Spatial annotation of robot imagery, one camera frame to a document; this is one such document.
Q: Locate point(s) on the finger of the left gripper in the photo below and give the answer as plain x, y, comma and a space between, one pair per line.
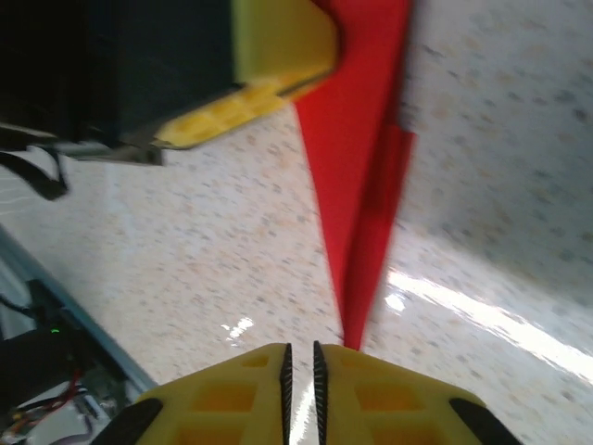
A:
282, 41
218, 116

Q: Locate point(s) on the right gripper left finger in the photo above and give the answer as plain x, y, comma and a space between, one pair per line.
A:
222, 398

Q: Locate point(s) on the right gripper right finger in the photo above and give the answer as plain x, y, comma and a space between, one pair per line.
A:
394, 408

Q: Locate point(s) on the long aluminium base rail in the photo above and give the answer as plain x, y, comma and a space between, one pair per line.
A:
95, 331

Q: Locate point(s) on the red cloth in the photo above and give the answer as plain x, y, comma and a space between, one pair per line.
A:
352, 139

